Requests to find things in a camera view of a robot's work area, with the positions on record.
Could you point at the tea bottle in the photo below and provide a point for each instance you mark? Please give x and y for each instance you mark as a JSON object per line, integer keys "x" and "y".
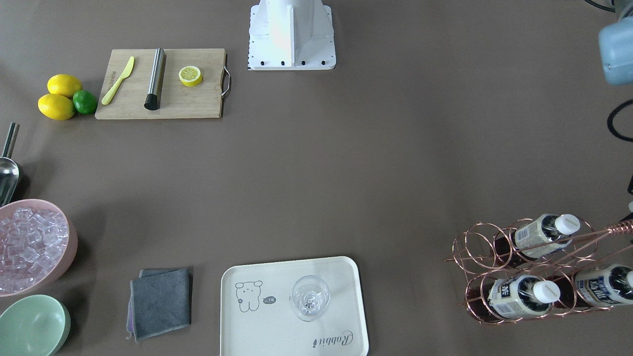
{"x": 537, "y": 239}
{"x": 511, "y": 299}
{"x": 600, "y": 287}

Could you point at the copper wire bottle basket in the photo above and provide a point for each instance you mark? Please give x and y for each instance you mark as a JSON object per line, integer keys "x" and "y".
{"x": 474, "y": 253}

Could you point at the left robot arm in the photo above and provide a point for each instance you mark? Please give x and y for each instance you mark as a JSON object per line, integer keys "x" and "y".
{"x": 616, "y": 45}

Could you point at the clear wine glass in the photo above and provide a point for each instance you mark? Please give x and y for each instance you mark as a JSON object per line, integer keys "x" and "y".
{"x": 310, "y": 297}

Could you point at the cream serving tray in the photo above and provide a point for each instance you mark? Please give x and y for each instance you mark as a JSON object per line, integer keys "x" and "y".
{"x": 256, "y": 318}

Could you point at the half lemon slice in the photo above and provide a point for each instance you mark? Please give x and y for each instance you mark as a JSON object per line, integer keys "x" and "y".
{"x": 190, "y": 76}

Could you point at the bamboo cutting board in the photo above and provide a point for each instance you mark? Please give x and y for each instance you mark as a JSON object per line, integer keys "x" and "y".
{"x": 204, "y": 101}

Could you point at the steel muddler black tip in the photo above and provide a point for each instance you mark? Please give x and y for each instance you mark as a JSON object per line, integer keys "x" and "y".
{"x": 153, "y": 97}

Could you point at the grey folded cloth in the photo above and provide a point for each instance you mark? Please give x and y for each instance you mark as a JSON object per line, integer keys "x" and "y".
{"x": 160, "y": 302}

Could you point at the yellow plastic knife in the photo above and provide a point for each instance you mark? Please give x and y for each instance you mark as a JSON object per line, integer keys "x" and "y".
{"x": 108, "y": 97}

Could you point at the green lime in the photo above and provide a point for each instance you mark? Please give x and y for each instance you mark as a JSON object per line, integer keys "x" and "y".
{"x": 84, "y": 102}

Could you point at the yellow lemon upper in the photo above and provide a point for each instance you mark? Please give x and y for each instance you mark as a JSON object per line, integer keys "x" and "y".
{"x": 64, "y": 84}

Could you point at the yellow lemon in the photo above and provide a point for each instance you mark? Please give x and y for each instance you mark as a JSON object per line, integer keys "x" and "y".
{"x": 56, "y": 106}
{"x": 64, "y": 84}

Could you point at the yellow lemon lower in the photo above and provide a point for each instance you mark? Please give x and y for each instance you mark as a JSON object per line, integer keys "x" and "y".
{"x": 56, "y": 106}

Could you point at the pink bowl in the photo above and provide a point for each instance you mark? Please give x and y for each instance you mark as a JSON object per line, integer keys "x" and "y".
{"x": 70, "y": 251}

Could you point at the clear ice cubes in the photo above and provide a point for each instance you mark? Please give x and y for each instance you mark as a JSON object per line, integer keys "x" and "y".
{"x": 33, "y": 241}

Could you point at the steel ice scoop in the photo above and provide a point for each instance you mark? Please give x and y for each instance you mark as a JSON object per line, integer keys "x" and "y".
{"x": 9, "y": 169}

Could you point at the green bowl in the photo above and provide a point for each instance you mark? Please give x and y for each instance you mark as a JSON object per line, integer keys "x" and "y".
{"x": 37, "y": 325}

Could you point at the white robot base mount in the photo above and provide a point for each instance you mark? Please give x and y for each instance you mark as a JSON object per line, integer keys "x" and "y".
{"x": 291, "y": 35}

